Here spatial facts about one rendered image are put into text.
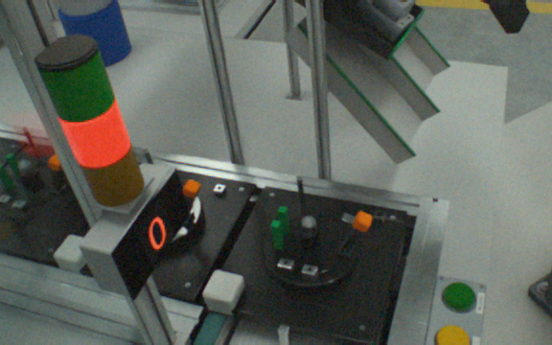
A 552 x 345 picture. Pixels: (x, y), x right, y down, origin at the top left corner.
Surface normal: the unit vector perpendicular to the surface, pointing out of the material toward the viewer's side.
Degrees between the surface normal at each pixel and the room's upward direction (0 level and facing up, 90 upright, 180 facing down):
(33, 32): 90
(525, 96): 0
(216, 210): 0
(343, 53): 45
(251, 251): 0
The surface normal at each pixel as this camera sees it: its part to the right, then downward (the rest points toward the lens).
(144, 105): -0.07, -0.76
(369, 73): 0.57, -0.36
